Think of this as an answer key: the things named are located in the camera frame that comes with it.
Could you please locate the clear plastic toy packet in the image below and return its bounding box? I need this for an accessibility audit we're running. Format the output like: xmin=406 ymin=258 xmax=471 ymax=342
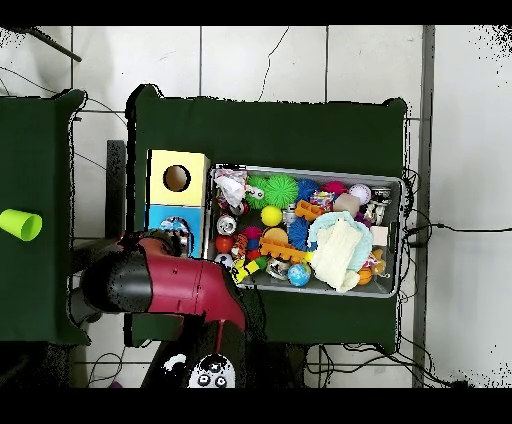
xmin=158 ymin=216 xmax=191 ymax=234

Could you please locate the cream knitted cloth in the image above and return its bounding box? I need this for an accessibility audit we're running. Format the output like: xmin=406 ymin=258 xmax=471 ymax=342
xmin=310 ymin=218 xmax=363 ymax=293

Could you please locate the mint knitted cloth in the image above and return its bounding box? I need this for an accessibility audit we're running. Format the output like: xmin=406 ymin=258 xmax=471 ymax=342
xmin=306 ymin=210 xmax=374 ymax=277

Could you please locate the wooden box with three holes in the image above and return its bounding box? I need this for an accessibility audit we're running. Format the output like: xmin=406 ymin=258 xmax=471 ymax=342
xmin=145 ymin=148 xmax=212 ymax=259

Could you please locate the silver drink can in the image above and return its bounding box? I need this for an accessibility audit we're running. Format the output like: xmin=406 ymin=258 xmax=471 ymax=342
xmin=216 ymin=213 xmax=238 ymax=236

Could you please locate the yellow smooth ball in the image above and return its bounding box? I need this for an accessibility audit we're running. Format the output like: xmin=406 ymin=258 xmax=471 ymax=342
xmin=260 ymin=205 xmax=284 ymax=228

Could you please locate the orange long toy block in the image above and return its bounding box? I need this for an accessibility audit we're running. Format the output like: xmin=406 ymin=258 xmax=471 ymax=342
xmin=258 ymin=237 xmax=308 ymax=264

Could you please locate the green spiky rubber ball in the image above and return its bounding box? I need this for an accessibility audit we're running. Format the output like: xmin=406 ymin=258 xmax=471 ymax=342
xmin=244 ymin=173 xmax=300 ymax=211

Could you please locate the globe print ball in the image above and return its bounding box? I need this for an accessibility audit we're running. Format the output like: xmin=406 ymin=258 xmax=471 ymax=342
xmin=286 ymin=262 xmax=312 ymax=288

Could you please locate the dark green table cloth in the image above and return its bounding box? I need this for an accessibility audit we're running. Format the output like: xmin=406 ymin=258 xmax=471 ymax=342
xmin=125 ymin=83 xmax=408 ymax=348
xmin=0 ymin=88 xmax=91 ymax=346

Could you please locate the blue spiky rubber ball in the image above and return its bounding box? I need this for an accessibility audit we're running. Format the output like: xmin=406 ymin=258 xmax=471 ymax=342
xmin=296 ymin=178 xmax=321 ymax=202

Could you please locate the lime green plastic cup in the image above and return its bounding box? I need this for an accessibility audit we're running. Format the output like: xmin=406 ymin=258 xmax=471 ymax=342
xmin=0 ymin=208 xmax=44 ymax=242

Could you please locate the dark thin rod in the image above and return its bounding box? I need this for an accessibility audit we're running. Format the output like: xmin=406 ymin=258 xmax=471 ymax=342
xmin=15 ymin=26 xmax=83 ymax=63

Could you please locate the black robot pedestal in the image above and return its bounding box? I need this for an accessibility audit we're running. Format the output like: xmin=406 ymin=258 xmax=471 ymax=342
xmin=263 ymin=341 xmax=309 ymax=388

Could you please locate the shallow wire mesh bin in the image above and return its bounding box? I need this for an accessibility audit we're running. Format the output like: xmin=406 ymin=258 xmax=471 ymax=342
xmin=201 ymin=162 xmax=405 ymax=299

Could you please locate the thin black cable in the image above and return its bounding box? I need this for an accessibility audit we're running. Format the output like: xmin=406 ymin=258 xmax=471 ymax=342
xmin=405 ymin=222 xmax=512 ymax=247

